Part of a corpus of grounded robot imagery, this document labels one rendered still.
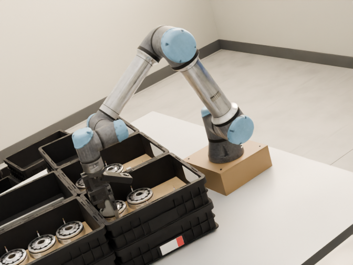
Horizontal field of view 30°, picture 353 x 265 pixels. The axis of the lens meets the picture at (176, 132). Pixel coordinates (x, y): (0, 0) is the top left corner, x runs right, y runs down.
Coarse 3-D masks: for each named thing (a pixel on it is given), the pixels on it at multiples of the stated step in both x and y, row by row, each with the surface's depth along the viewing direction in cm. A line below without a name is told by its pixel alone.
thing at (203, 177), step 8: (168, 152) 259; (152, 160) 256; (136, 168) 254; (192, 168) 242; (200, 176) 235; (192, 184) 232; (200, 184) 233; (176, 192) 230; (184, 192) 231; (88, 200) 241; (160, 200) 228; (168, 200) 229; (144, 208) 226; (152, 208) 227; (128, 216) 224; (136, 216) 225; (104, 224) 223; (112, 224) 222; (120, 224) 223
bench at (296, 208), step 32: (160, 128) 339; (192, 128) 329; (288, 160) 275; (256, 192) 259; (288, 192) 253; (320, 192) 247; (352, 192) 242; (224, 224) 245; (256, 224) 240; (288, 224) 235; (320, 224) 230; (352, 224) 225; (192, 256) 233; (224, 256) 228; (256, 256) 223; (288, 256) 219; (320, 256) 218
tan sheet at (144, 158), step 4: (140, 156) 286; (144, 156) 284; (148, 156) 284; (132, 160) 284; (136, 160) 283; (140, 160) 282; (144, 160) 281; (124, 164) 283; (128, 164) 282; (132, 164) 281; (136, 164) 280; (124, 168) 279
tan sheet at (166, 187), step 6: (168, 180) 259; (174, 180) 258; (180, 180) 257; (156, 186) 258; (162, 186) 256; (168, 186) 255; (174, 186) 254; (180, 186) 253; (156, 192) 253; (162, 192) 252; (168, 192) 251; (156, 198) 249; (126, 204) 251; (132, 210) 246
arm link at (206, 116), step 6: (204, 108) 263; (204, 114) 262; (210, 114) 260; (204, 120) 264; (210, 120) 260; (204, 126) 267; (210, 126) 261; (210, 132) 264; (210, 138) 266; (216, 138) 264; (222, 138) 264
